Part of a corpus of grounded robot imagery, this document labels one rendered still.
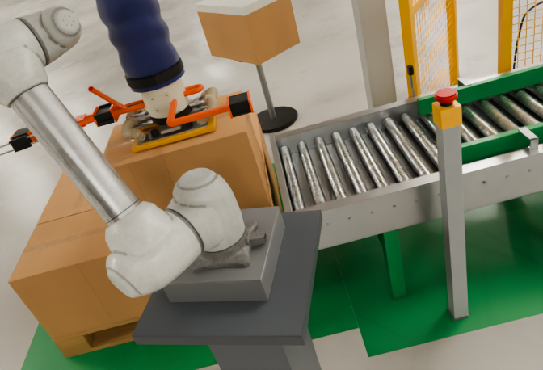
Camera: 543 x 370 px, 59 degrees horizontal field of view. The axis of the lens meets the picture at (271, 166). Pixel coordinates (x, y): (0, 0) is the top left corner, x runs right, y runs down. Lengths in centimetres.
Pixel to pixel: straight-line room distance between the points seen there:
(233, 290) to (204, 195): 30
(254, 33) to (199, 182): 212
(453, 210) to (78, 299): 165
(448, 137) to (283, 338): 81
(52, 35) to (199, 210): 56
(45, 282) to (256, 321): 124
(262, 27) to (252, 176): 161
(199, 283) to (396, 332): 105
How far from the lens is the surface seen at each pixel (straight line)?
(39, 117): 127
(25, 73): 128
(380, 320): 223
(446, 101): 155
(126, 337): 258
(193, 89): 192
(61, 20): 132
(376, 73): 309
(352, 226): 195
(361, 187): 202
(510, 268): 243
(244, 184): 192
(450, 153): 166
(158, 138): 191
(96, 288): 233
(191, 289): 144
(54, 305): 246
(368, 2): 294
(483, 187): 205
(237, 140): 182
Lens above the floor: 176
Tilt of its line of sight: 32 degrees down
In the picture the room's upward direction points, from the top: 17 degrees counter-clockwise
